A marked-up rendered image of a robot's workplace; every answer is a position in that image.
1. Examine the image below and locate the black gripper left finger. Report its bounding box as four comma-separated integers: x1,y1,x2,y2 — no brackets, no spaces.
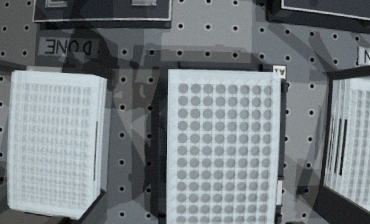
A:
44,216,71,224

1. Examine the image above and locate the grey perforated base plate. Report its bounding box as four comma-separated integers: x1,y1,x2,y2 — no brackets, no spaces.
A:
0,0,370,224

